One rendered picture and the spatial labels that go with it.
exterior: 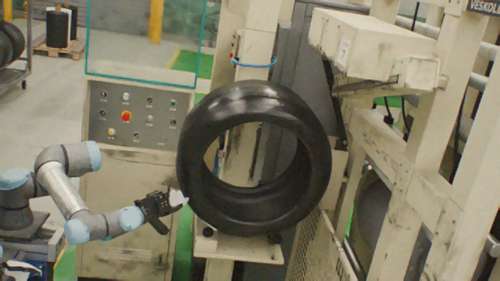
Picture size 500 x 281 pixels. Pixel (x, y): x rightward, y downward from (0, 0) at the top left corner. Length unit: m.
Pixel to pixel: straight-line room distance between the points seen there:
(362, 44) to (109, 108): 1.49
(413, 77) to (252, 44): 0.82
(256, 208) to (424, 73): 0.99
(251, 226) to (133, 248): 1.13
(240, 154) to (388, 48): 0.94
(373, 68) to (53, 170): 1.08
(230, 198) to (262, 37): 0.70
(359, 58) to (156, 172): 1.46
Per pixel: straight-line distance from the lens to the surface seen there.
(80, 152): 1.82
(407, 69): 1.44
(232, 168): 2.21
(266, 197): 2.14
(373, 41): 1.49
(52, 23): 8.38
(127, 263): 2.92
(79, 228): 1.50
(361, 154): 2.23
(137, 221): 1.54
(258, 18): 2.03
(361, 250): 2.78
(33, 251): 2.30
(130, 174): 2.63
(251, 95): 1.71
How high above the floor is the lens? 1.91
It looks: 20 degrees down
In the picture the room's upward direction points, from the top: 10 degrees clockwise
